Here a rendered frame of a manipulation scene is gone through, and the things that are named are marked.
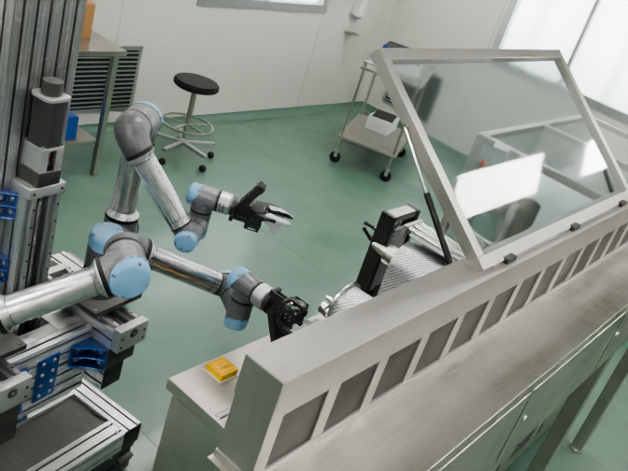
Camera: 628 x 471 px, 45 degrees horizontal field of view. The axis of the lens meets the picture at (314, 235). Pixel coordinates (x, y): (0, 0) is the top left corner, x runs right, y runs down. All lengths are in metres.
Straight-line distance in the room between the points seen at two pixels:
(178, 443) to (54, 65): 1.16
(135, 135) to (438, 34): 6.05
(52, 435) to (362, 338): 1.94
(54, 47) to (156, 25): 3.82
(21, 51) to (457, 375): 1.43
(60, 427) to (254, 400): 1.96
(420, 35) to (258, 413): 7.32
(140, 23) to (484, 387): 4.75
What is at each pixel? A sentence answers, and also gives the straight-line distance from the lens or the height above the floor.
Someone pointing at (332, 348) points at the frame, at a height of 1.65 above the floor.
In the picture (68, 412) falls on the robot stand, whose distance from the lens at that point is 3.16.
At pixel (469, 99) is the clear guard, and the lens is 2.03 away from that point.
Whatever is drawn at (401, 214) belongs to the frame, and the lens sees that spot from 2.40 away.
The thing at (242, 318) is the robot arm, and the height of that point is 1.05.
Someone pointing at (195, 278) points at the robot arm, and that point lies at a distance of 2.39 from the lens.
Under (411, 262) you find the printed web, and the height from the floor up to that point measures 1.38.
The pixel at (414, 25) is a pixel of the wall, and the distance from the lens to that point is 8.37.
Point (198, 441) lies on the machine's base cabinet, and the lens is 2.29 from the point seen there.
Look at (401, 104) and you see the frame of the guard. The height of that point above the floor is 1.91.
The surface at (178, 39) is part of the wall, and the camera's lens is 6.33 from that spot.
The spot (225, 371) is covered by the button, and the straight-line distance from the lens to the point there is 2.33.
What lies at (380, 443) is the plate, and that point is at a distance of 1.46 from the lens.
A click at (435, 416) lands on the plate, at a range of 1.58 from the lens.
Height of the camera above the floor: 2.34
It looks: 26 degrees down
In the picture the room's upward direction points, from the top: 18 degrees clockwise
